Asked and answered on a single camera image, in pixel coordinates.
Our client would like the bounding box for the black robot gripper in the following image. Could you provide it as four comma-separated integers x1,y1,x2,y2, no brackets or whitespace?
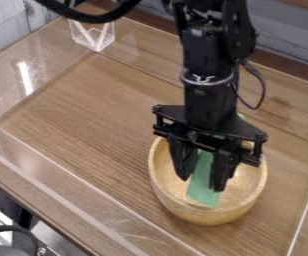
152,81,267,192

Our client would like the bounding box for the green rectangular block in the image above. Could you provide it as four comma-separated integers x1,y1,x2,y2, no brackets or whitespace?
185,150,220,207

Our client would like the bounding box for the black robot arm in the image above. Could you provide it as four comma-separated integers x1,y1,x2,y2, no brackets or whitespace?
152,0,267,192

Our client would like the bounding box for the brown wooden bowl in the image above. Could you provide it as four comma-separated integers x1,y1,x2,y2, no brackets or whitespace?
147,137,267,225

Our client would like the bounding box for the clear acrylic corner bracket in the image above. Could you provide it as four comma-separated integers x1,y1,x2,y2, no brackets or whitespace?
68,20,115,52

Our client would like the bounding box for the black metal table frame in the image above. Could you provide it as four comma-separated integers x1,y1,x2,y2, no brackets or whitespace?
0,189,85,256

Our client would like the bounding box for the black cable lower left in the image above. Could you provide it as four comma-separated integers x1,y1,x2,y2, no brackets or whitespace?
0,224,40,256

